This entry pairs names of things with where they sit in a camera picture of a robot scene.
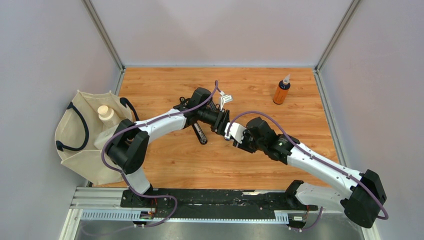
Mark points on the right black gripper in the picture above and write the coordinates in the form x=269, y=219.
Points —
x=242, y=146

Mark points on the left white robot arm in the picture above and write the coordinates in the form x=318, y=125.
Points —
x=125, y=151

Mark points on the beige tote bag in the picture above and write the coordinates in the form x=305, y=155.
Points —
x=81, y=135

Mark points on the black stapler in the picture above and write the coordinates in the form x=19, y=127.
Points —
x=199, y=134

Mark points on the blue stapler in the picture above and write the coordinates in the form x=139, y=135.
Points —
x=211, y=106

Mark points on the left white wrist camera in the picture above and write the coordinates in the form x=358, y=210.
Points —
x=224, y=98

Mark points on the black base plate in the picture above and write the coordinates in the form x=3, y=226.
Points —
x=222, y=204

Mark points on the cream bottle in bag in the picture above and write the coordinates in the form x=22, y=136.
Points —
x=107, y=116

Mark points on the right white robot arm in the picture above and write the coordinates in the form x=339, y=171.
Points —
x=360, y=195

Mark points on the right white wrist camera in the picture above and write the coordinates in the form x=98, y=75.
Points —
x=234, y=131

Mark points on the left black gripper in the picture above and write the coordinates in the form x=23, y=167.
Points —
x=222, y=118

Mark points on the orange glue bottle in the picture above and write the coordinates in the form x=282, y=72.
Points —
x=282, y=90

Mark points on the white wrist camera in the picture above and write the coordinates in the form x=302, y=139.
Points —
x=234, y=131
x=224, y=98

